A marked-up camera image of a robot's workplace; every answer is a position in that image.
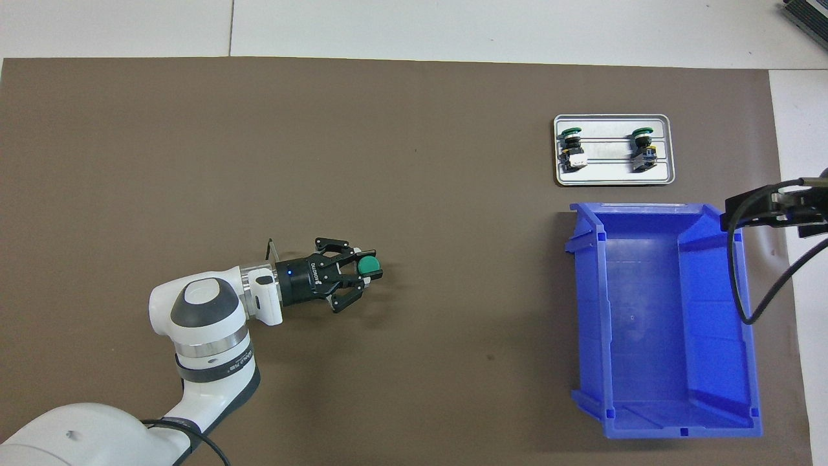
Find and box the green push button white block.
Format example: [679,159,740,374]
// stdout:
[558,128,588,173]

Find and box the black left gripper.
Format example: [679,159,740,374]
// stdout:
[275,237,384,315]

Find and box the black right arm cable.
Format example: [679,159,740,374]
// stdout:
[728,178,828,326]

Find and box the grey metal tray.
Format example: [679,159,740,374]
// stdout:
[553,114,676,187]

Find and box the grey ribbed device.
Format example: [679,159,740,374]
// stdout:
[779,0,828,41]

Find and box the blue plastic storage bin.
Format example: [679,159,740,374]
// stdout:
[564,202,763,439]

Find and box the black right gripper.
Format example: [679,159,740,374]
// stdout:
[720,167,828,238]

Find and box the brown table mat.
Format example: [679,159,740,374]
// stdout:
[0,57,814,466]

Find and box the green push button yellow block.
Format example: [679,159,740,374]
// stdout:
[631,128,658,173]

